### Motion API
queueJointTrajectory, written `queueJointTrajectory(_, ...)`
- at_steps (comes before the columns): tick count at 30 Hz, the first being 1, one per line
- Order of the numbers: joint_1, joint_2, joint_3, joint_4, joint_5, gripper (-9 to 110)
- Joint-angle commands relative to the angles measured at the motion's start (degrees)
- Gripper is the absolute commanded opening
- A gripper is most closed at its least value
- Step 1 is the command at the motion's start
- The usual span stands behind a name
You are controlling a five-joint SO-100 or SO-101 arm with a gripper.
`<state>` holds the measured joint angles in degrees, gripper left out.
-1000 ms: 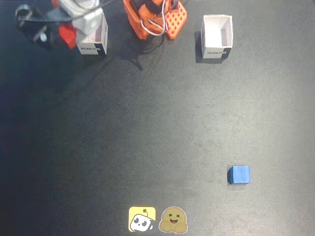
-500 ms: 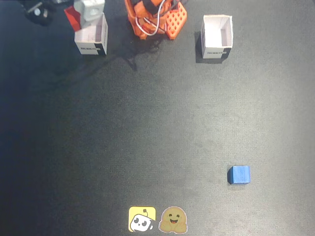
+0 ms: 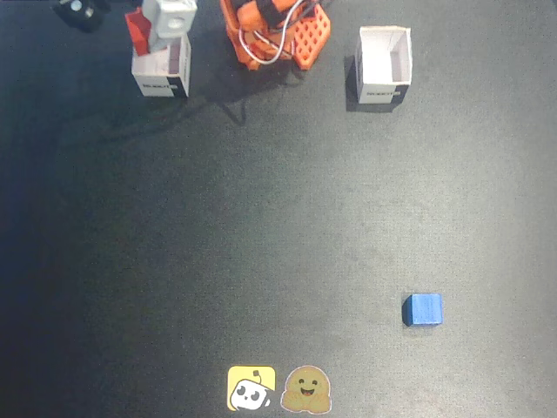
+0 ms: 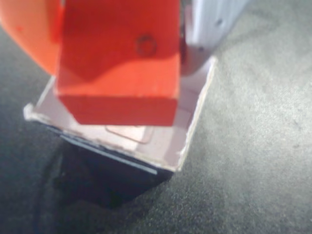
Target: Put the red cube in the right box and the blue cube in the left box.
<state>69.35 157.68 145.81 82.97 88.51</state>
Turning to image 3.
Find yellow robot sticker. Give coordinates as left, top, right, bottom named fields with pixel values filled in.
left=226, top=365, right=277, bottom=412

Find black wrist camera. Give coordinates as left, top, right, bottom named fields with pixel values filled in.
left=51, top=0, right=110, bottom=34

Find red cube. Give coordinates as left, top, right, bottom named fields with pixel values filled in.
left=124, top=7, right=153, bottom=57

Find blue cube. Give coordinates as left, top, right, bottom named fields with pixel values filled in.
left=400, top=293, right=444, bottom=327

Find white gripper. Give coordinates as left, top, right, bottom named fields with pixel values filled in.
left=142, top=0, right=198, bottom=54

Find hugging face emoji sticker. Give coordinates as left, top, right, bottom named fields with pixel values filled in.
left=279, top=364, right=332, bottom=414

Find white red servo wires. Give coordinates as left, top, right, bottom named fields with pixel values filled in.
left=237, top=0, right=305, bottom=65

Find white cardboard box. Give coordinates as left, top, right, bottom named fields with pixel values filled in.
left=131, top=32, right=191, bottom=99
left=354, top=24, right=413, bottom=105

